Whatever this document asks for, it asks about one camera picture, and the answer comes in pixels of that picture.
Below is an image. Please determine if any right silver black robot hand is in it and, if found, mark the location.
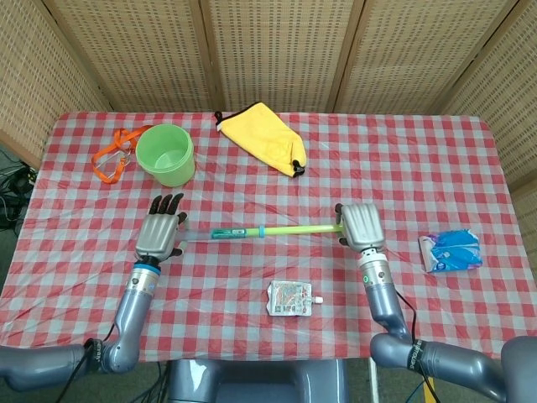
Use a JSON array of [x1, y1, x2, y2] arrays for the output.
[[334, 203, 386, 253]]

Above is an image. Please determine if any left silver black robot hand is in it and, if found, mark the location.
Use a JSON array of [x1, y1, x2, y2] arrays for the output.
[[134, 192, 189, 260]]

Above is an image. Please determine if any green blue water squirter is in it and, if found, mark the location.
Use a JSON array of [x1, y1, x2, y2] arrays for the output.
[[178, 223, 346, 244]]

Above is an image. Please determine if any red white checkered tablecloth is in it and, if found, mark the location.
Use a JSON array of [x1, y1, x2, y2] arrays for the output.
[[0, 111, 537, 364]]

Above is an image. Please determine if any green plastic bucket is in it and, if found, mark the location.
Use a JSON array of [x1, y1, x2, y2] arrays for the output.
[[135, 123, 196, 189]]

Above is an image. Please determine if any blue tissue pack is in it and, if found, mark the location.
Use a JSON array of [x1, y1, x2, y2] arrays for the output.
[[418, 228, 483, 275]]

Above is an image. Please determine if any drink pouch with white cap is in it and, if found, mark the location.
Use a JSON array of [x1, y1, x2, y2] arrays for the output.
[[267, 280, 325, 317]]

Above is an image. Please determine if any yellow dry bag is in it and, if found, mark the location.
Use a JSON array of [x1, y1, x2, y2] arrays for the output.
[[213, 102, 307, 179]]

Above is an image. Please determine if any white table leg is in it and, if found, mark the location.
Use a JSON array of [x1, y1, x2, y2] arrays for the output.
[[368, 358, 380, 403]]

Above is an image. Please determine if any grey robot torso base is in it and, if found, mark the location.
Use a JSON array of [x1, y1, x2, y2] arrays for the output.
[[166, 359, 349, 403]]

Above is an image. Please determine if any woven bamboo folding screen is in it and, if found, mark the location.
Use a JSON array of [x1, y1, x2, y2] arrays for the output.
[[0, 0, 537, 261]]

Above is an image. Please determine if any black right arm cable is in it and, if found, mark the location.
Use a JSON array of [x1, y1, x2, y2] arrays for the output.
[[394, 289, 440, 403]]

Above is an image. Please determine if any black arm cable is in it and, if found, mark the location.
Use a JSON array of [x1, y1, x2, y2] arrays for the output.
[[56, 321, 117, 403], [394, 289, 440, 403]]

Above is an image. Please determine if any orange lanyard with badge holder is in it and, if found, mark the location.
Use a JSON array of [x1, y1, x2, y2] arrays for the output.
[[91, 124, 154, 185]]

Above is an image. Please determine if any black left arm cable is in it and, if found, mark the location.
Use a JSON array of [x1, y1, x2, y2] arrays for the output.
[[56, 321, 117, 403]]

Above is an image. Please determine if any black floor cables bundle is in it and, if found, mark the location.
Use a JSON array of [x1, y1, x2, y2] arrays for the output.
[[0, 144, 39, 230]]

